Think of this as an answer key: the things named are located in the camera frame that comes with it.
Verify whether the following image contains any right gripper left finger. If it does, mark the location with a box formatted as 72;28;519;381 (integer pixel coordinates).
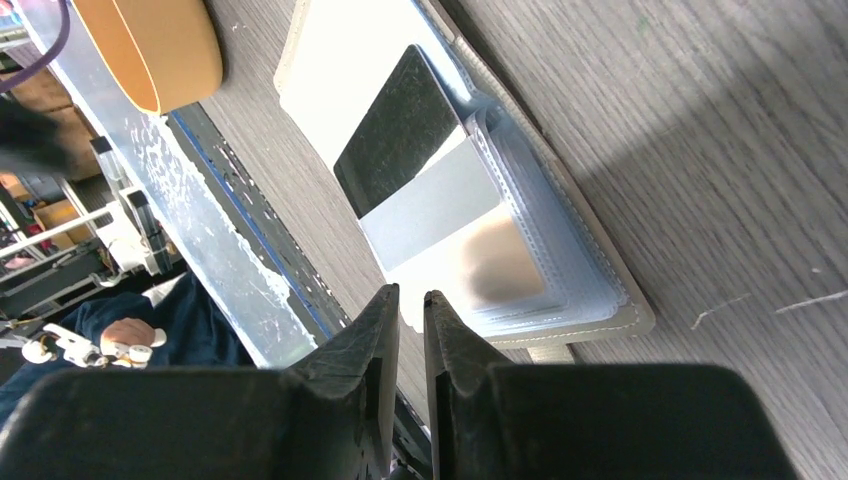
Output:
1;284;399;479

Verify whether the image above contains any grey card holder wallet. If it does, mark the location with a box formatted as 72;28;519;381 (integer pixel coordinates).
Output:
274;1;655;349

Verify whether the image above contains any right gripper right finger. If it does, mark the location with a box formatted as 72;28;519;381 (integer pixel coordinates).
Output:
423;291;797;479

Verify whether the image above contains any gold credit card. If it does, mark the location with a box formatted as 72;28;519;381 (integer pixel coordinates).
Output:
460;208;545;310

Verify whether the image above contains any black VIP credit card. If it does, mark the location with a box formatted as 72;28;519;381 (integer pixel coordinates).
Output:
332;43;502;273

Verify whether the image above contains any orange oval tray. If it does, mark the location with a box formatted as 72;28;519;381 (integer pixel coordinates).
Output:
73;0;224;115

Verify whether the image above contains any person in blue clothing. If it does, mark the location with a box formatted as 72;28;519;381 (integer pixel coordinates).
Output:
0;271;256;425

